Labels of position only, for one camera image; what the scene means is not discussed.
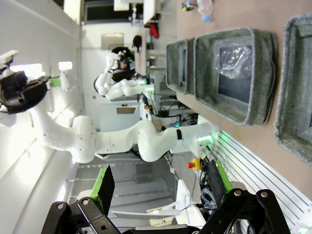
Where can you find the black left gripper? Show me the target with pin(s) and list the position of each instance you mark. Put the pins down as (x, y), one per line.
(14, 92)

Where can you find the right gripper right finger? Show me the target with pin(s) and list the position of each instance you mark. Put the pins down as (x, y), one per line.
(256, 214)

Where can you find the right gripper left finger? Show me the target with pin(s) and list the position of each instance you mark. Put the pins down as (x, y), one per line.
(73, 219)

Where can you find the white paper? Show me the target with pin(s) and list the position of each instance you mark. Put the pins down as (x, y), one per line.
(69, 81)

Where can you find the plastic bottle pink label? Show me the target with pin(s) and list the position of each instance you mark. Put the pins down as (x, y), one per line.
(206, 9)

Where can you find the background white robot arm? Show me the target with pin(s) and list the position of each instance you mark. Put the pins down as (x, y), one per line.
(122, 89)

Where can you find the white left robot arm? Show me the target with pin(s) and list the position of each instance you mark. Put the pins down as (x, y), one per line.
(117, 143)

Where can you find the white ceiling light panel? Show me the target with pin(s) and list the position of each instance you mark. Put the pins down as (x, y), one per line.
(65, 66)

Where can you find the aluminium slotted mounting plate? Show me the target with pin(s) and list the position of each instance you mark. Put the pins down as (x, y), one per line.
(256, 165)

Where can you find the red yellow emergency stop button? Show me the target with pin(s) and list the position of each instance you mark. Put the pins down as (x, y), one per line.
(195, 162)

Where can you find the red hanging cloth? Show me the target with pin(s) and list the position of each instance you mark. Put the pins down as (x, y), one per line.
(154, 30)

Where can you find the grey fabric basket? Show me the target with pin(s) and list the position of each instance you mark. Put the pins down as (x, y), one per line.
(174, 65)
(287, 97)
(207, 73)

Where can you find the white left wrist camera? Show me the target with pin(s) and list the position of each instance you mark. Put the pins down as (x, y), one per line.
(8, 58)

